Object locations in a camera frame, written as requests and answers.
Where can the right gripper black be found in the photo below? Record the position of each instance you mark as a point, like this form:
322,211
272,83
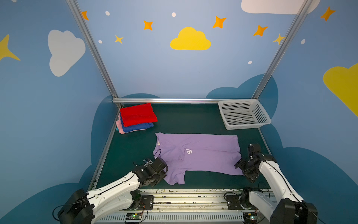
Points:
243,165

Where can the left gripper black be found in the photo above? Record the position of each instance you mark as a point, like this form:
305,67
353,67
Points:
160,166

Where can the purple t shirt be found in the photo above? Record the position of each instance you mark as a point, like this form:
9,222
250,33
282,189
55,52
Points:
197,152

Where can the white plastic laundry basket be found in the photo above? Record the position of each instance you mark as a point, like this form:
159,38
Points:
243,114

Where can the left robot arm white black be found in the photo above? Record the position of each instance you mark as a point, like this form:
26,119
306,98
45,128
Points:
88,207

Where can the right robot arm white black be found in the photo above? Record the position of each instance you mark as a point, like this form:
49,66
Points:
290,207

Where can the left controller circuit board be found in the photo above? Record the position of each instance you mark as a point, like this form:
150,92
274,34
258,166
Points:
133,217

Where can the controller circuit board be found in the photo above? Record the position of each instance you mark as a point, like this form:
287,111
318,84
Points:
250,218
133,217

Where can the right controller circuit board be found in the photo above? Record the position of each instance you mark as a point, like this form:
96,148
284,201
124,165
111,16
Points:
250,218

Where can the folded red t shirt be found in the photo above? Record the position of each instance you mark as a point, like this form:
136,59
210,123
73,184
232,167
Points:
138,114

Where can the folded pink t shirt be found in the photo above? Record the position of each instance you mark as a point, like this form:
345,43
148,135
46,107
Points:
119,126

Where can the rear horizontal aluminium bar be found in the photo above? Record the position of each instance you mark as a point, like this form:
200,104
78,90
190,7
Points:
173,101

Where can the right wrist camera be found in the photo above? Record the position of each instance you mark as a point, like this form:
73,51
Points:
253,149

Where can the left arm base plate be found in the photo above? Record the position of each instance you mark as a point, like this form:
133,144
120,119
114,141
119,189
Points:
143,203

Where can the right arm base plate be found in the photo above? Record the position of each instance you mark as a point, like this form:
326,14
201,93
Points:
235,202

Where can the aluminium rail base frame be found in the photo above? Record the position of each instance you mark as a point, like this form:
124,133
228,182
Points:
189,206

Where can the right slanted aluminium post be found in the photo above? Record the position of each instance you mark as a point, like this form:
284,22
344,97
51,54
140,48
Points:
293,29

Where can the slanted aluminium post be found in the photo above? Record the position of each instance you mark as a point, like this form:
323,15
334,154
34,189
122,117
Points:
293,29
77,14

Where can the left slanted aluminium post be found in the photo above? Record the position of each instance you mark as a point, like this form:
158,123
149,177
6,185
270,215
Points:
77,14

